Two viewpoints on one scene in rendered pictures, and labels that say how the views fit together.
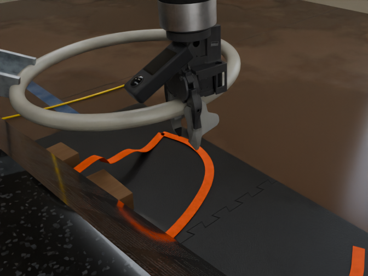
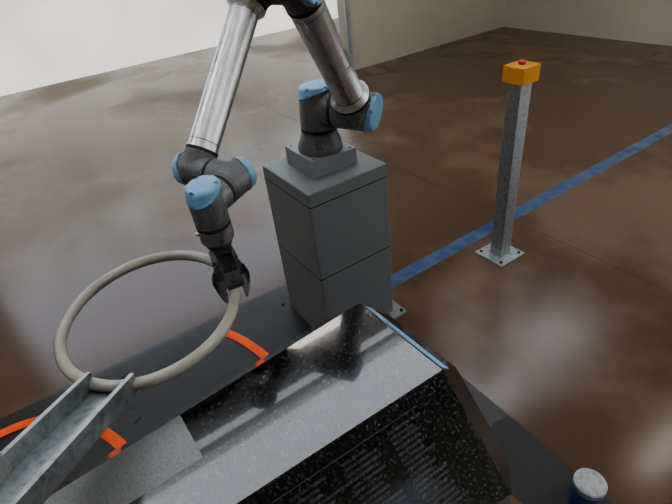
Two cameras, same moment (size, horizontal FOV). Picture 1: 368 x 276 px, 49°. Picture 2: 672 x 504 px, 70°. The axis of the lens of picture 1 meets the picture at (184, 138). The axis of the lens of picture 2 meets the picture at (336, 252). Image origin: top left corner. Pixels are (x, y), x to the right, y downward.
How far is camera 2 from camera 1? 1.11 m
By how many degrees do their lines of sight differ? 64
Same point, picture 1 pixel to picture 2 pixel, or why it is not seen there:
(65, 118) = (220, 332)
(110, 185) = not seen: outside the picture
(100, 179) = not seen: outside the picture
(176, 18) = (228, 234)
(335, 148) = (104, 310)
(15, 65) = (82, 392)
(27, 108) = (190, 359)
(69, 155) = not seen: outside the picture
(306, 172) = (122, 339)
